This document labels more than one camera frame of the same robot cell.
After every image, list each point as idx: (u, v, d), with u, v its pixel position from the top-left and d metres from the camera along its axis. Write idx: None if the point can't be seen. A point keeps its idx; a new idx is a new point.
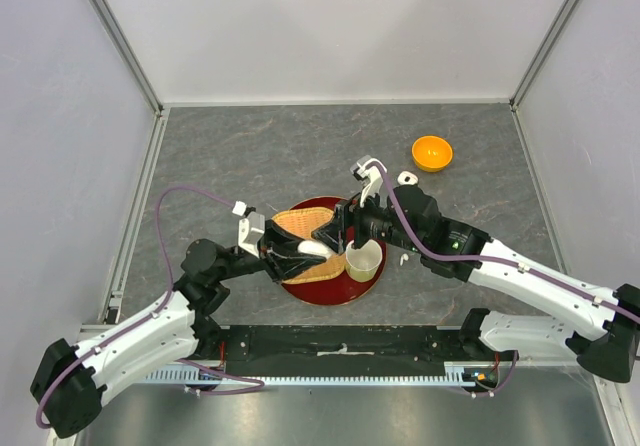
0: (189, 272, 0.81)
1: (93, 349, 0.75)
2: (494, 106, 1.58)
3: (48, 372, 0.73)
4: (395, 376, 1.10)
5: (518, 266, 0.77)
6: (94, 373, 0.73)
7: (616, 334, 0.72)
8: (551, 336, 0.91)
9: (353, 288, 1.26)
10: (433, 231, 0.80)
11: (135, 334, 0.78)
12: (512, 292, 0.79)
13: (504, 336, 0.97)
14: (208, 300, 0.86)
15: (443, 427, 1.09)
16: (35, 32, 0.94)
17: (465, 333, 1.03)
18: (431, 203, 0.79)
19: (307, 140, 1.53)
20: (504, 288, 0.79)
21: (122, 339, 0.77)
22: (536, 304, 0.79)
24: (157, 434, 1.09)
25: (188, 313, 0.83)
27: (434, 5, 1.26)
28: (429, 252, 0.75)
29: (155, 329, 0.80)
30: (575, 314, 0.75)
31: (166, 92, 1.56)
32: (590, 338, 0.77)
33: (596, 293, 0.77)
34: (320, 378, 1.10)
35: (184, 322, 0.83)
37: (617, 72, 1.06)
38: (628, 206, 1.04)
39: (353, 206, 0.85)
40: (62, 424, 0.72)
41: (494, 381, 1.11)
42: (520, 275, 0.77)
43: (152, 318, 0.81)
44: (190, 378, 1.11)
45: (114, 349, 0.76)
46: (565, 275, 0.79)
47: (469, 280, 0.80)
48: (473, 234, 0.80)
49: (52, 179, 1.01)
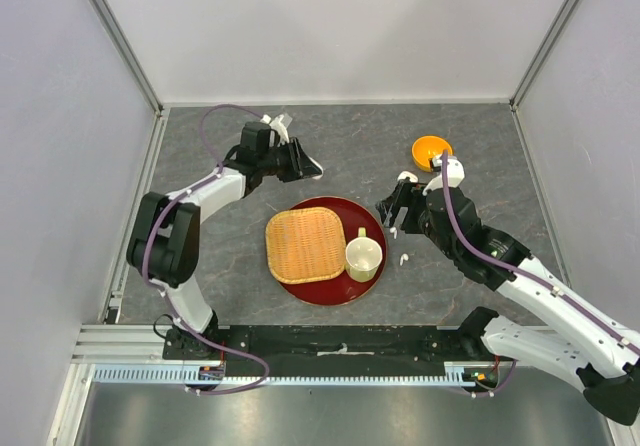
0: (252, 129, 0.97)
1: (185, 192, 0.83)
2: (494, 106, 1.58)
3: (149, 217, 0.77)
4: (395, 376, 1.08)
5: (552, 290, 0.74)
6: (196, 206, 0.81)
7: (635, 379, 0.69)
8: (560, 359, 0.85)
9: (352, 288, 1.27)
10: (472, 235, 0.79)
11: (213, 187, 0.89)
12: (539, 313, 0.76)
13: (507, 341, 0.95)
14: (256, 170, 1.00)
15: (443, 427, 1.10)
16: (35, 32, 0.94)
17: (465, 328, 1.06)
18: (470, 206, 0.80)
19: (307, 140, 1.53)
20: (533, 308, 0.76)
21: (204, 190, 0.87)
22: (561, 331, 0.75)
24: (157, 435, 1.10)
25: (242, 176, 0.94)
27: (435, 6, 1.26)
28: (468, 245, 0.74)
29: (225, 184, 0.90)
30: (597, 350, 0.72)
31: (166, 91, 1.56)
32: (605, 375, 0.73)
33: (624, 333, 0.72)
34: (320, 378, 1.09)
35: (239, 187, 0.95)
37: (618, 72, 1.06)
38: (628, 207, 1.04)
39: (416, 189, 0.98)
40: (177, 257, 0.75)
41: (494, 381, 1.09)
42: (551, 299, 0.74)
43: (217, 178, 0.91)
44: (190, 378, 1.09)
45: (201, 195, 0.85)
46: (598, 308, 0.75)
47: (498, 291, 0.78)
48: (513, 246, 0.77)
49: (52, 179, 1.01)
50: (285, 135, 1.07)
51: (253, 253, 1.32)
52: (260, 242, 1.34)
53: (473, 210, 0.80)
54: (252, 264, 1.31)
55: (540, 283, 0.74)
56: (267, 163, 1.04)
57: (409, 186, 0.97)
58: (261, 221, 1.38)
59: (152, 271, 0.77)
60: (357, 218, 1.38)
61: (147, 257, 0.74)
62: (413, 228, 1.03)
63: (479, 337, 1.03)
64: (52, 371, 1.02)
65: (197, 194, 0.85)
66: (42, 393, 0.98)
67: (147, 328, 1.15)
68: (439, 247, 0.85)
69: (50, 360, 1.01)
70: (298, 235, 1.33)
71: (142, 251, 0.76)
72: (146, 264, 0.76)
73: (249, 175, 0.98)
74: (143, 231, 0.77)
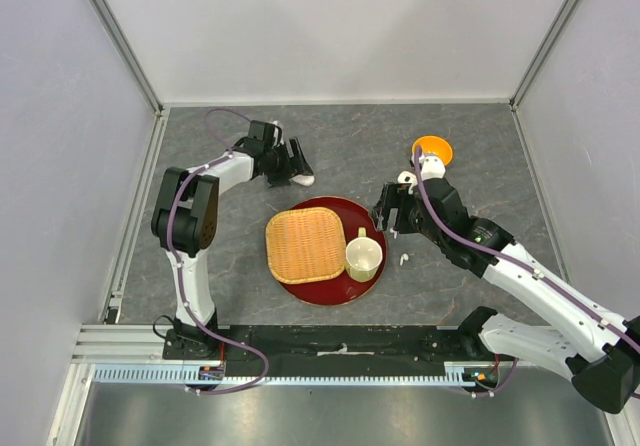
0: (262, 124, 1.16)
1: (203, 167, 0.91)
2: (494, 106, 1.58)
3: (171, 189, 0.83)
4: (395, 376, 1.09)
5: (533, 272, 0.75)
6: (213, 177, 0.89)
7: (614, 358, 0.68)
8: (551, 350, 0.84)
9: (353, 288, 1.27)
10: (458, 224, 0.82)
11: (227, 165, 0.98)
12: (522, 296, 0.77)
13: (503, 338, 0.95)
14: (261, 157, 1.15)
15: (444, 428, 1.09)
16: (34, 31, 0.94)
17: (465, 326, 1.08)
18: (454, 195, 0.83)
19: (307, 140, 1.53)
20: (516, 291, 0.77)
21: (220, 167, 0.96)
22: (543, 313, 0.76)
24: (157, 434, 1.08)
25: (247, 160, 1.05)
27: (435, 7, 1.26)
28: (449, 232, 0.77)
29: (235, 164, 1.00)
30: (576, 331, 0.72)
31: (166, 92, 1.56)
32: (587, 359, 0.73)
33: (605, 316, 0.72)
34: (319, 378, 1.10)
35: (247, 168, 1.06)
37: (617, 72, 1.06)
38: (629, 207, 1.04)
39: (402, 189, 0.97)
40: (199, 224, 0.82)
41: (494, 381, 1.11)
42: (533, 281, 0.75)
43: (228, 159, 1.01)
44: (190, 378, 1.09)
45: (218, 171, 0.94)
46: (580, 293, 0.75)
47: (484, 276, 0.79)
48: (498, 232, 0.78)
49: (52, 178, 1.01)
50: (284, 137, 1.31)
51: (253, 253, 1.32)
52: (260, 242, 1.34)
53: (458, 199, 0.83)
54: (252, 264, 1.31)
55: (520, 267, 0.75)
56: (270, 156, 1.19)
57: (394, 187, 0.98)
58: (261, 221, 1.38)
59: (175, 240, 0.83)
60: (357, 218, 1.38)
61: (171, 224, 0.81)
62: (407, 227, 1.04)
63: (478, 335, 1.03)
64: (52, 371, 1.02)
65: (213, 170, 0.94)
66: (42, 393, 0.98)
67: (148, 328, 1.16)
68: (431, 240, 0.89)
69: (50, 360, 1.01)
70: (298, 235, 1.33)
71: (165, 222, 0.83)
72: (169, 232, 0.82)
73: (256, 158, 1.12)
74: (166, 202, 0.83)
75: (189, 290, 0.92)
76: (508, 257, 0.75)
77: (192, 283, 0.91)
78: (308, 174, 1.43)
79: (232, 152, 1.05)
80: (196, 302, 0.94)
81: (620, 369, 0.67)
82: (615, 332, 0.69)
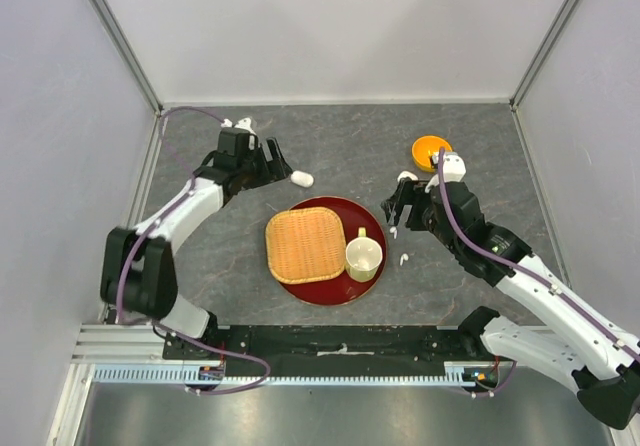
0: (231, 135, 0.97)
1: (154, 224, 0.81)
2: (494, 106, 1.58)
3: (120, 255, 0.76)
4: (395, 376, 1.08)
5: (550, 287, 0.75)
6: (165, 238, 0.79)
7: (628, 381, 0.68)
8: (556, 360, 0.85)
9: (353, 288, 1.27)
10: (476, 231, 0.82)
11: (185, 209, 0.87)
12: (536, 311, 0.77)
13: (504, 342, 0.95)
14: (233, 177, 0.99)
15: (443, 428, 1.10)
16: (35, 32, 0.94)
17: (464, 326, 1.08)
18: (473, 201, 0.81)
19: (307, 140, 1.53)
20: (530, 305, 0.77)
21: (174, 215, 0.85)
22: (556, 330, 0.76)
24: (157, 435, 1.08)
25: (218, 188, 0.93)
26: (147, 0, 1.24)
27: (435, 7, 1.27)
28: (467, 240, 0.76)
29: (193, 205, 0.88)
30: (590, 349, 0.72)
31: (166, 92, 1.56)
32: (599, 378, 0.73)
33: (620, 336, 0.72)
34: (319, 378, 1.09)
35: (214, 202, 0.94)
37: (617, 73, 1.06)
38: (629, 208, 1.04)
39: (418, 187, 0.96)
40: (151, 294, 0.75)
41: (494, 381, 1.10)
42: (550, 296, 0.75)
43: (187, 199, 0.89)
44: (189, 378, 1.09)
45: (172, 222, 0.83)
46: (596, 311, 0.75)
47: (497, 287, 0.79)
48: (515, 243, 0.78)
49: (52, 179, 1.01)
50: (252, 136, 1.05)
51: (253, 253, 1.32)
52: (260, 242, 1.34)
53: (477, 206, 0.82)
54: (252, 264, 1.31)
55: (537, 280, 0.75)
56: (247, 167, 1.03)
57: (410, 185, 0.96)
58: (261, 222, 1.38)
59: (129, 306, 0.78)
60: (358, 218, 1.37)
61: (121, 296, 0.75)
62: (419, 226, 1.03)
63: (479, 336, 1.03)
64: (52, 371, 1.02)
65: (170, 218, 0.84)
66: (42, 393, 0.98)
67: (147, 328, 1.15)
68: (444, 242, 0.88)
69: (51, 361, 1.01)
70: (298, 235, 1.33)
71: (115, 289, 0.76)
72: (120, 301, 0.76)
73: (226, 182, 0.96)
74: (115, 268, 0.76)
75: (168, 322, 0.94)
76: (525, 271, 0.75)
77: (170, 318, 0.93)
78: (303, 175, 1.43)
79: (194, 183, 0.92)
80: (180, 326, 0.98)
81: (631, 391, 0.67)
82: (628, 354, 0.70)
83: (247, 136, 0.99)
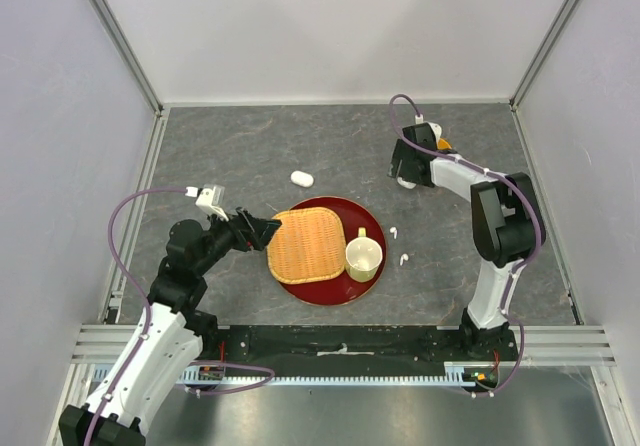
0: (174, 241, 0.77)
1: (104, 397, 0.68)
2: (494, 106, 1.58)
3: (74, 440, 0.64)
4: (395, 376, 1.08)
5: (453, 159, 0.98)
6: (118, 417, 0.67)
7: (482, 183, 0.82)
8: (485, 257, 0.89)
9: (353, 288, 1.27)
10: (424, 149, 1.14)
11: (140, 359, 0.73)
12: (453, 182, 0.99)
13: (476, 299, 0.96)
14: (192, 288, 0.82)
15: (443, 428, 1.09)
16: (35, 32, 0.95)
17: (465, 316, 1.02)
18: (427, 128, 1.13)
19: (307, 140, 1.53)
20: (451, 180, 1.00)
21: (128, 374, 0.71)
22: (463, 191, 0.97)
24: (157, 435, 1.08)
25: (177, 316, 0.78)
26: None
27: (436, 6, 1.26)
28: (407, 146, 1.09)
29: (151, 349, 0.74)
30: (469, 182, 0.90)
31: (167, 92, 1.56)
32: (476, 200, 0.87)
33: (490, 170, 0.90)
34: (319, 378, 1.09)
35: (177, 328, 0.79)
37: (618, 72, 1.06)
38: (628, 207, 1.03)
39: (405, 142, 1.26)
40: None
41: (494, 381, 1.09)
42: (452, 165, 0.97)
43: (143, 340, 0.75)
44: (189, 378, 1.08)
45: (125, 386, 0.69)
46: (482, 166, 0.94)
47: (438, 181, 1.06)
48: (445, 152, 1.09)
49: (52, 177, 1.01)
50: (220, 211, 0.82)
51: (253, 253, 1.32)
52: None
53: (429, 133, 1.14)
54: (252, 264, 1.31)
55: (447, 160, 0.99)
56: (207, 261, 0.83)
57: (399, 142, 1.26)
58: None
59: None
60: (358, 218, 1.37)
61: None
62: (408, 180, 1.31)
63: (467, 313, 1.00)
64: (52, 372, 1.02)
65: (124, 375, 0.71)
66: (43, 392, 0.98)
67: None
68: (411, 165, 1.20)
69: (51, 361, 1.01)
70: (298, 234, 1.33)
71: None
72: None
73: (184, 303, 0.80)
74: None
75: (173, 378, 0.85)
76: (443, 158, 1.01)
77: (164, 389, 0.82)
78: (302, 174, 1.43)
79: (149, 313, 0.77)
80: (182, 369, 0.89)
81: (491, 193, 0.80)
82: (495, 181, 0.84)
83: (192, 241, 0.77)
